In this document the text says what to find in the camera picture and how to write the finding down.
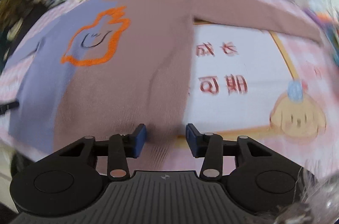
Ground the purple and mauve sweater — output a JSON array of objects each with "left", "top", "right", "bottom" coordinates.
[{"left": 8, "top": 0, "right": 321, "bottom": 154}]

